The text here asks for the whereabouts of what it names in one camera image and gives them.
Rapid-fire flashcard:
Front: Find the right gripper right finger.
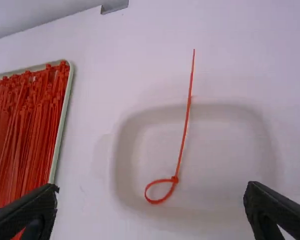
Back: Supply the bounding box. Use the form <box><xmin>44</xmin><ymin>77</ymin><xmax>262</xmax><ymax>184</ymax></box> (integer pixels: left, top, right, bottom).
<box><xmin>243</xmin><ymin>180</ymin><xmax>300</xmax><ymax>240</ymax></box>

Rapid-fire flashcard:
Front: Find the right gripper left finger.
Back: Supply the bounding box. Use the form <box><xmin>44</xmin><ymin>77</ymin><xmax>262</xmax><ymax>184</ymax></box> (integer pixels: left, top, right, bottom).
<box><xmin>0</xmin><ymin>183</ymin><xmax>60</xmax><ymax>240</ymax></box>

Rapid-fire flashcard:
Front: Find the orange cable tie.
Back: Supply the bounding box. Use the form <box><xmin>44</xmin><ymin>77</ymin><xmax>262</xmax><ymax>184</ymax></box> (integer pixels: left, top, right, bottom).
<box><xmin>144</xmin><ymin>48</ymin><xmax>196</xmax><ymax>205</ymax></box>

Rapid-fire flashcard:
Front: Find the white dish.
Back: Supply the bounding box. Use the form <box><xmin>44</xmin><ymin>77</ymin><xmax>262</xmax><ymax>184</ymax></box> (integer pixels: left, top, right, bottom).
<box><xmin>97</xmin><ymin>99</ymin><xmax>275</xmax><ymax>226</ymax></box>

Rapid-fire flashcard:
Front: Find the pale tray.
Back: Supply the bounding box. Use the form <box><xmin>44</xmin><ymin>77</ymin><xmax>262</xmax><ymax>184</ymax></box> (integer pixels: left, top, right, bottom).
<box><xmin>0</xmin><ymin>59</ymin><xmax>75</xmax><ymax>186</ymax></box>

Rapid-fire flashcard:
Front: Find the row of orange cable ties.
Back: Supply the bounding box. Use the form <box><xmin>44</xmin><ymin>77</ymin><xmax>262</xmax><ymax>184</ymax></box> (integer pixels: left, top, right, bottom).
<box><xmin>0</xmin><ymin>61</ymin><xmax>71</xmax><ymax>218</ymax></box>

